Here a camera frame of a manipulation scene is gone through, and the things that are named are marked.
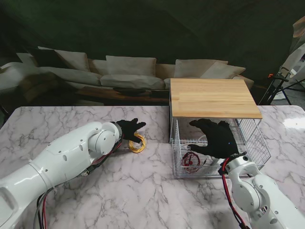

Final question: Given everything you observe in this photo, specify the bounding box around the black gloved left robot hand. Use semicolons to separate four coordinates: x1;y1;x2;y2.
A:
115;118;146;144

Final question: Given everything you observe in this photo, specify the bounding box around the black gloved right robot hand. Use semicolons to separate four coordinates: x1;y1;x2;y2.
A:
189;118;240;159

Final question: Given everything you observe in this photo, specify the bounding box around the white power strip with cord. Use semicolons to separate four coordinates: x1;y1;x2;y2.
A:
185;135;229;167

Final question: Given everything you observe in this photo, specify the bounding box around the yellow network cable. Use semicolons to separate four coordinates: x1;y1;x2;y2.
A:
128;133;147;154

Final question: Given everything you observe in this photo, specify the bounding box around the white wire mesh drawer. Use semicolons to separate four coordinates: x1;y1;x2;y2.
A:
170;139;257;179

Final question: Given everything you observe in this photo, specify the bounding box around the dark wooden coffee table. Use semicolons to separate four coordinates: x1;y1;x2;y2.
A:
76;86;170;104

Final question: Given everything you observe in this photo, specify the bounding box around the beige sofa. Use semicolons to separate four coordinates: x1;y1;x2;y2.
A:
0;46;254;96

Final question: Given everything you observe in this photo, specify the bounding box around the beige sofa pillow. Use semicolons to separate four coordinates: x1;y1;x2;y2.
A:
105;55;157;77
54;49;91;72
174;59;229;79
201;62;246;80

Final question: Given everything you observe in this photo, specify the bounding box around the black tripod stand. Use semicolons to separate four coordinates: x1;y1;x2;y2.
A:
258;73;305;105

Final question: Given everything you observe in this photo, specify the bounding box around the dark sofa pillow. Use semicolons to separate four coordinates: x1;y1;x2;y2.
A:
26;47;69;69

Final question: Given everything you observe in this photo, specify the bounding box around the white draped cover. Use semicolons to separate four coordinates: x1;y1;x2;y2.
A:
277;18;305;81

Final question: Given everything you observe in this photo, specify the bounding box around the left arm red black cable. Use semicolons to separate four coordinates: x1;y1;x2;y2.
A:
35;135;125;229

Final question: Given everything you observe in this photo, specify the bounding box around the arm red black cable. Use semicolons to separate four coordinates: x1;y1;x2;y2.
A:
218;159;250;229
35;135;125;229

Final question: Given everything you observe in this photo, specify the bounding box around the right arm red black cable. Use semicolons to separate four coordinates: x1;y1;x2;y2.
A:
218;159;250;229

